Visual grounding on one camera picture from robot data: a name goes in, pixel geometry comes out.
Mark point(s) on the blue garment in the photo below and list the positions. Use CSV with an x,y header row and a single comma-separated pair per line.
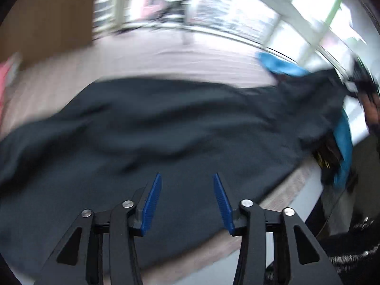
x,y
344,142

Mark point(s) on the person's right hand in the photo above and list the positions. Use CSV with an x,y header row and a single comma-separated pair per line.
x,y
371,109

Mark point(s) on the white cloth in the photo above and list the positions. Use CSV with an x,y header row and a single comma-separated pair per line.
x,y
15,62

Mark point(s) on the pink garment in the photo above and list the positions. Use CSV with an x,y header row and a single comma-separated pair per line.
x,y
4,77

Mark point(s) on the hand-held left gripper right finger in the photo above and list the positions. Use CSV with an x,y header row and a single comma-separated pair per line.
x,y
224,204

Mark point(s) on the white window frame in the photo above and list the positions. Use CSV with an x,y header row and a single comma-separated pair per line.
x,y
285,9

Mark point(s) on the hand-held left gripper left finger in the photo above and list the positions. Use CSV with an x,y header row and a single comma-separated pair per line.
x,y
151,204

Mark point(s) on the plaid bedsheet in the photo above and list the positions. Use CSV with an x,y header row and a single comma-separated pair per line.
x,y
178,62

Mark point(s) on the black garment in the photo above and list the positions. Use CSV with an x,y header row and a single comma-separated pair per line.
x,y
148,130

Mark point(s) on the light wooden board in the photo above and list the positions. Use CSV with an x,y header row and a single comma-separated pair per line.
x,y
44,14

